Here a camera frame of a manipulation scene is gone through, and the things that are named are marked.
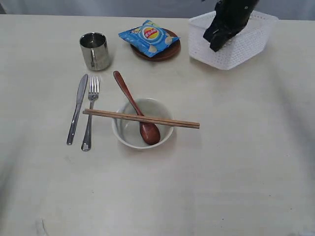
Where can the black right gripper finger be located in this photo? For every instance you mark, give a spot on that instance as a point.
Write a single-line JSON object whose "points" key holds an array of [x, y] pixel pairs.
{"points": [[215, 32], [217, 45]]}

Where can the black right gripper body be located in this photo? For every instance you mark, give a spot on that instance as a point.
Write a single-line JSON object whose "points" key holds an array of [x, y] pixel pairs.
{"points": [[234, 14]]}

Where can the white perforated plastic basket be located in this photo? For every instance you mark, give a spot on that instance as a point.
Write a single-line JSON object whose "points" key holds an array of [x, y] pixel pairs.
{"points": [[245, 45]]}

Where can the brown round plate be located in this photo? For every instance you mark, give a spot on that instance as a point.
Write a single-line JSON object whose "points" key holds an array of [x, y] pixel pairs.
{"points": [[167, 53]]}

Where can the blue chips bag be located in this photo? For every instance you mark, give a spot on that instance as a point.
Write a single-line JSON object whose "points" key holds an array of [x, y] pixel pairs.
{"points": [[149, 38]]}

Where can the red-brown wooden spoon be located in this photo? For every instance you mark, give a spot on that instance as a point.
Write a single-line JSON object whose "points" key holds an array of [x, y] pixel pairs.
{"points": [[149, 131]]}

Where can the shiny steel cup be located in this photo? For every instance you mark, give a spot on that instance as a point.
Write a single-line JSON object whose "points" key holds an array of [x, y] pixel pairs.
{"points": [[95, 51]]}

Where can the white patterned ceramic bowl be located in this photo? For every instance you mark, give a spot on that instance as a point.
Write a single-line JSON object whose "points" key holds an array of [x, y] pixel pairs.
{"points": [[128, 132]]}

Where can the brown wooden chopstick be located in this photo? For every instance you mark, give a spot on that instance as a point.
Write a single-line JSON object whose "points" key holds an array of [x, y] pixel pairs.
{"points": [[110, 112]]}

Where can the silver table knife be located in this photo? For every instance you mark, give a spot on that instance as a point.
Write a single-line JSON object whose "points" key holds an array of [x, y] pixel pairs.
{"points": [[79, 100]]}

